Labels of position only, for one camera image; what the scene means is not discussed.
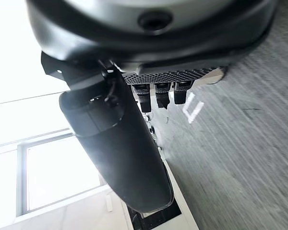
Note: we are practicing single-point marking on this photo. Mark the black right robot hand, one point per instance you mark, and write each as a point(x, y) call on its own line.
point(115, 143)

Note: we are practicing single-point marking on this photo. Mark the window with grey frame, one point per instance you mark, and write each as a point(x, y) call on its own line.
point(60, 167)

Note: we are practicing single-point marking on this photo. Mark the white wall socket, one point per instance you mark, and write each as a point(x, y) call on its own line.
point(109, 203)

